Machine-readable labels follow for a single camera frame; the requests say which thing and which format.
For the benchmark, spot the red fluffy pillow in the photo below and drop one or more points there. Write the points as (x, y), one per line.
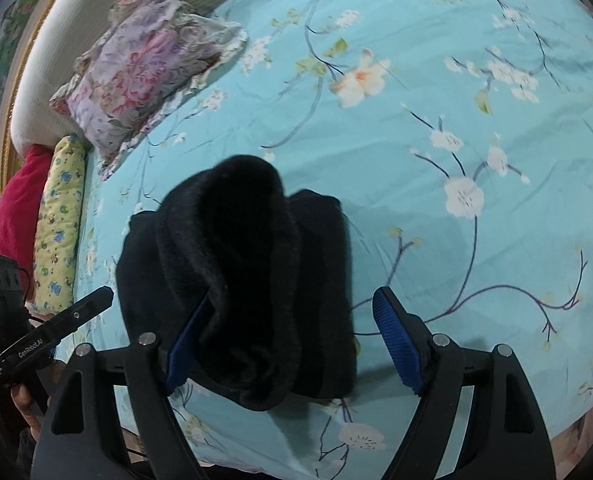
(19, 209)

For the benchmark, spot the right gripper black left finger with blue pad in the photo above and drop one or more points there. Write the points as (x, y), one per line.
(182, 333)

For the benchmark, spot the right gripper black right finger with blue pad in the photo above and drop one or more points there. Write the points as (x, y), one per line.
(405, 336)

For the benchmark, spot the black pants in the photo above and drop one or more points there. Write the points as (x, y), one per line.
(277, 270)

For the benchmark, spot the person's left hand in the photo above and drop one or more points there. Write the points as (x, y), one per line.
(23, 401)

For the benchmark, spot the purple pink floral pillow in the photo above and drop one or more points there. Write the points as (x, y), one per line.
(154, 55)

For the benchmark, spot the yellow cartoon print pillow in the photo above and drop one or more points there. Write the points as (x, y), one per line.
(58, 226)

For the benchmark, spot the turquoise floral bed sheet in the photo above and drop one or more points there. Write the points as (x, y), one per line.
(458, 135)

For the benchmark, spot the striped grey headboard cushion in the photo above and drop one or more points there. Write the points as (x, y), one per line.
(60, 31)

